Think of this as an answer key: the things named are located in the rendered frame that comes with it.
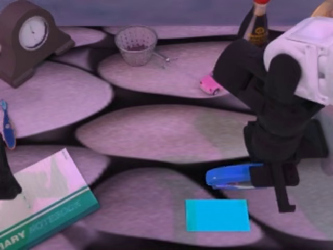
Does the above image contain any tan wooden object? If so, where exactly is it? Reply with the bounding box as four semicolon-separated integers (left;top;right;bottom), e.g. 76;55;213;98
311;2;333;18

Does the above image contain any silver wire mesh strainer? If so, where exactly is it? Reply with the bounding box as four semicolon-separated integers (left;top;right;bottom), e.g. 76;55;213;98
114;26;172;69

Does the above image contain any pink toy car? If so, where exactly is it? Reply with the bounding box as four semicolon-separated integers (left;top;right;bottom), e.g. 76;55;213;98
199;73;222;95

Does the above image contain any blue stapler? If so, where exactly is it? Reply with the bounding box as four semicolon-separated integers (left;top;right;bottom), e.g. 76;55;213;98
205;162;264;191

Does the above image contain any brown mantel clock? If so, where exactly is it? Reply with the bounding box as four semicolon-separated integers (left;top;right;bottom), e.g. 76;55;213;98
0;0;75;89

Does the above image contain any cyan rectangular block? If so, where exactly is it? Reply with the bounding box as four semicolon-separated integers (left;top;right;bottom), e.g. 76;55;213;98
185;199;251;233

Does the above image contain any dark soy sauce bottle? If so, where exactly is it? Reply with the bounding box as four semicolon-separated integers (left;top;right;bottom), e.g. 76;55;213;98
237;0;269;49

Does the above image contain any blue toothbrush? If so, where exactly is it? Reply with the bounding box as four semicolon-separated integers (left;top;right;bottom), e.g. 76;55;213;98
0;100;17;151

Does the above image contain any green and white notebook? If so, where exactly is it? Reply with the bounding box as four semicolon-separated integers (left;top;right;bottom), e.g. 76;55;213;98
0;147;100;250

